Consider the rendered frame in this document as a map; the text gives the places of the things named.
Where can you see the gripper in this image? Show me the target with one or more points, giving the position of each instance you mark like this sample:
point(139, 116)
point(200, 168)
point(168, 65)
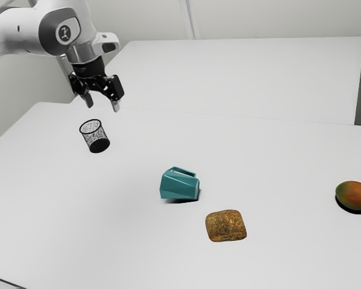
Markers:
point(88, 72)

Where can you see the black mesh pen holder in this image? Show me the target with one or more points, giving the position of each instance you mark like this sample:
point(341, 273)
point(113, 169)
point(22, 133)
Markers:
point(94, 136)

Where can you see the teal faceted mug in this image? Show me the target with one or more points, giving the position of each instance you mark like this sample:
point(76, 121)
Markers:
point(179, 185)

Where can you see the brown bread roll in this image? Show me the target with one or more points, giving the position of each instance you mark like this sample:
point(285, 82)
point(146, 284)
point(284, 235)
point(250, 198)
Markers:
point(225, 225)

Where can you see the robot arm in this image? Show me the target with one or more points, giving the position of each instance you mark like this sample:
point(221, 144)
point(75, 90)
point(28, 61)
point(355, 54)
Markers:
point(33, 27)

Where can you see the red green mango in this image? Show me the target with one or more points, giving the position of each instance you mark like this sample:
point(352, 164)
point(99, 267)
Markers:
point(353, 195)

